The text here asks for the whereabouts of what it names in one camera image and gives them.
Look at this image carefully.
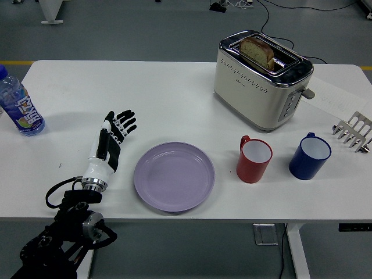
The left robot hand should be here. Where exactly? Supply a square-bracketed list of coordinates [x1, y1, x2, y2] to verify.
[82, 109, 138, 183]

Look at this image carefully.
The purple plate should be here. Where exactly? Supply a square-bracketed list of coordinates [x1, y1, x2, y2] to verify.
[133, 141, 216, 213]

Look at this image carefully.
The metal floor socket plate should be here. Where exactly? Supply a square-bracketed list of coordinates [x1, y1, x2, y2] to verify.
[252, 223, 279, 246]

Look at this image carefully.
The white table leg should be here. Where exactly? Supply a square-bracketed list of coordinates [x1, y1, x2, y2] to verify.
[84, 249, 96, 279]
[286, 223, 311, 279]

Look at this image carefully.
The blue drink bottle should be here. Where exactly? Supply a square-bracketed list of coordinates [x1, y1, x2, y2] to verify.
[0, 64, 46, 137]

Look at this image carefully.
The red mug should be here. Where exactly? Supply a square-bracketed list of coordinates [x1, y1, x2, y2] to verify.
[235, 135, 274, 184]

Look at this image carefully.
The white furniture foot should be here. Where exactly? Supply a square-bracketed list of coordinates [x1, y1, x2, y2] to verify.
[37, 0, 65, 25]

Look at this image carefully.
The cream steel toaster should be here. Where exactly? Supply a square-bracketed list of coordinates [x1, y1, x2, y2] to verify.
[213, 29, 316, 134]

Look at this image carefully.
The bread slice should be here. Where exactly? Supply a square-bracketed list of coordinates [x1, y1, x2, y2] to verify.
[238, 36, 276, 72]

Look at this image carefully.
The blue mug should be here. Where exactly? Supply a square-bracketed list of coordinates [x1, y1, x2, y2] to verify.
[288, 132, 332, 181]

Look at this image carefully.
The white paper sheet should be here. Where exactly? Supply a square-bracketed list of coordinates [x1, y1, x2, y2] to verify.
[302, 76, 366, 119]

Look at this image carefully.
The black table control panel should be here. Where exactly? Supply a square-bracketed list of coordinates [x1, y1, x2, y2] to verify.
[338, 223, 372, 233]

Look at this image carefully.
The metal spoon rack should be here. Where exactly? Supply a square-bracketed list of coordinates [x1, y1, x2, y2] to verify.
[331, 111, 372, 152]

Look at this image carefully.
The white furniture part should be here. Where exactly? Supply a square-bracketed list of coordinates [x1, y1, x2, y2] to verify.
[360, 0, 372, 20]

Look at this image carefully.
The black cable under table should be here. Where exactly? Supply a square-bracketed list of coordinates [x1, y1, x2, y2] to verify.
[277, 223, 289, 279]

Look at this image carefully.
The white cable bundle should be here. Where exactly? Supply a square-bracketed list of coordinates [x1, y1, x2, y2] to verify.
[225, 0, 253, 9]

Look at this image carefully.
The black toaster power cable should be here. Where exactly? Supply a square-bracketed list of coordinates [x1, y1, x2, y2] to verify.
[257, 0, 325, 63]

